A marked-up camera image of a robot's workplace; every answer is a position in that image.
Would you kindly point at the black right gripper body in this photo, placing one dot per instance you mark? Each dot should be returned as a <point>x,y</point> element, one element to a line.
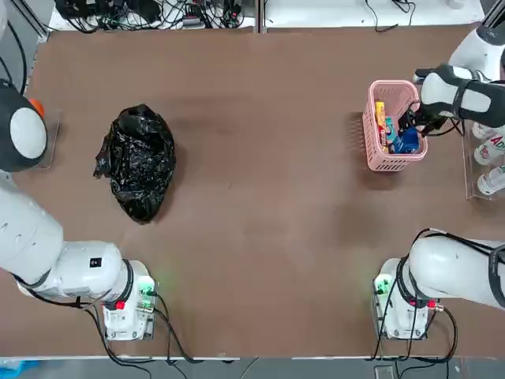
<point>428,120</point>

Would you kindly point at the blue cookie box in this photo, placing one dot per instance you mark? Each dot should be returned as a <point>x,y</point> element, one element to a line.
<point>406,144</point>

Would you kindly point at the yellow wafer box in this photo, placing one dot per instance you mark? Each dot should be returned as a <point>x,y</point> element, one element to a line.
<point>381,118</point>

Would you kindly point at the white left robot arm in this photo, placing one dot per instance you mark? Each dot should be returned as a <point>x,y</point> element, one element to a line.
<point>31,245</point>

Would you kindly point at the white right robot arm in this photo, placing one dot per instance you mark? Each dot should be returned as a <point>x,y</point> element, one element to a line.
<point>446,264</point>

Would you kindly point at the pink plastic basket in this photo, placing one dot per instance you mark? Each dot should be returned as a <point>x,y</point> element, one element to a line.
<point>378,158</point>

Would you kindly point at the black plastic bag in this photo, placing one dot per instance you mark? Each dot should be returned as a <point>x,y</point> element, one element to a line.
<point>136,166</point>

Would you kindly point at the teal snack packet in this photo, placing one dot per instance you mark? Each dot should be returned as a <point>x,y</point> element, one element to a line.
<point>391,128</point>

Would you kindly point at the pink-capped white bottle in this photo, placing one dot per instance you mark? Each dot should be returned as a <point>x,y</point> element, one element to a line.
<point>489,181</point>
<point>487,130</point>
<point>489,150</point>

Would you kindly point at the clear acrylic bottle shelf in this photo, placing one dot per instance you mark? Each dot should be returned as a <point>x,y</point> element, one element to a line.
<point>469,177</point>

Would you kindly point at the clear acrylic fruit stand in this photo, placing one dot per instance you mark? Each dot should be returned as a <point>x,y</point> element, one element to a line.
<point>53,134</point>

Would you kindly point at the orange fruit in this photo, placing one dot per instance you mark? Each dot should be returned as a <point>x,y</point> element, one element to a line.
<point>38,107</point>

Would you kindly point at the blue plastic sheet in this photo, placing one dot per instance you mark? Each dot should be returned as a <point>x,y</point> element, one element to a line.
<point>16,369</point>

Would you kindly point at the aluminium frame post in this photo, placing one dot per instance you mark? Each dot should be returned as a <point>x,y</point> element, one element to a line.
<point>260,16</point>

